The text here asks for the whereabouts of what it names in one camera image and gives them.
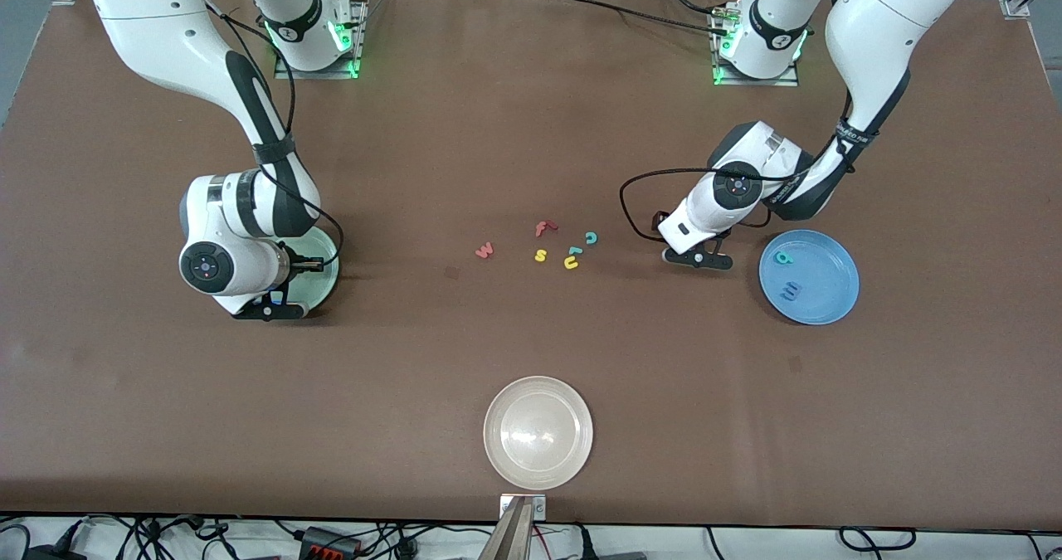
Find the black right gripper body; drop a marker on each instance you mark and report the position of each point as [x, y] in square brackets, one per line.
[292, 263]

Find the blue letter m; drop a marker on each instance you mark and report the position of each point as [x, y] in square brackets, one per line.
[792, 291]

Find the red letter w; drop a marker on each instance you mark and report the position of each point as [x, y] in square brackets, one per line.
[484, 250]

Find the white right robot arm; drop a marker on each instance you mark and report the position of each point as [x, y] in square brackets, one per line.
[149, 12]

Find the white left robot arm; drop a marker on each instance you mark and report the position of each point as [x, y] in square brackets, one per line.
[879, 21]

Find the green plate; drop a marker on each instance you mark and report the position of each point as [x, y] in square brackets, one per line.
[325, 282]

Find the red letter f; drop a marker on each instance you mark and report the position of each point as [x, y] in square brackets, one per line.
[542, 229]

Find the blue plate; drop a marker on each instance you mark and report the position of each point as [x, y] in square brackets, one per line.
[809, 277]

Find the white plate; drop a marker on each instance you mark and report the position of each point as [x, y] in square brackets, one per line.
[538, 433]

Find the black orange power strip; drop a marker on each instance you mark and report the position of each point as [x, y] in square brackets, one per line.
[330, 542]

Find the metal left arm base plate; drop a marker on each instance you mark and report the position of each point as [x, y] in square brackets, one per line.
[790, 79]

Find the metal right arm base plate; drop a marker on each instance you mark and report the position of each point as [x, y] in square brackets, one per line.
[353, 54]

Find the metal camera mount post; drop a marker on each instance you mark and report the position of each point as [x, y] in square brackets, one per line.
[510, 535]

